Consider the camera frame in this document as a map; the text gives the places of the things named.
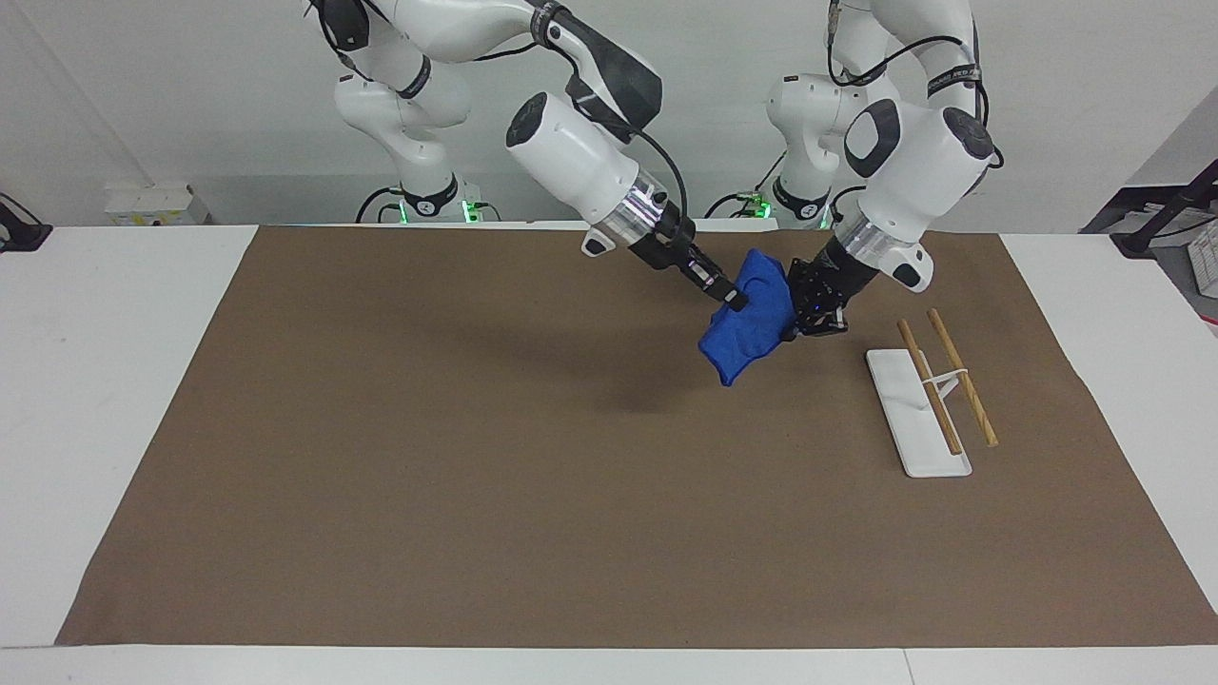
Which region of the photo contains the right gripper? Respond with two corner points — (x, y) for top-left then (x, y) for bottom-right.
(628, 211), (713, 286)

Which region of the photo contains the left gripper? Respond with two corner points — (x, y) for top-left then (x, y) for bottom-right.
(785, 234), (880, 341)

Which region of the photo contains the blue towel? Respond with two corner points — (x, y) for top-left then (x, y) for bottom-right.
(697, 248), (797, 388)

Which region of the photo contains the white rack with wooden rods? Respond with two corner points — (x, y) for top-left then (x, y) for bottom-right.
(864, 307), (1001, 480)

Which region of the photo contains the black stand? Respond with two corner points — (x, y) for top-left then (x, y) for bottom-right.
(1111, 158), (1218, 260)
(0, 193), (54, 254)

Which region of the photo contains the stack of papers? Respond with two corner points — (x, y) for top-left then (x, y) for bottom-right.
(1186, 221), (1218, 300)

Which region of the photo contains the white box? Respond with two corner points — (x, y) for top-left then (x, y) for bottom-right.
(103, 184), (212, 227)

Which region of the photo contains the black cable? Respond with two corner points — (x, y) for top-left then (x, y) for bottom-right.
(703, 192), (764, 220)
(355, 186), (406, 225)
(623, 126), (692, 239)
(824, 0), (966, 88)

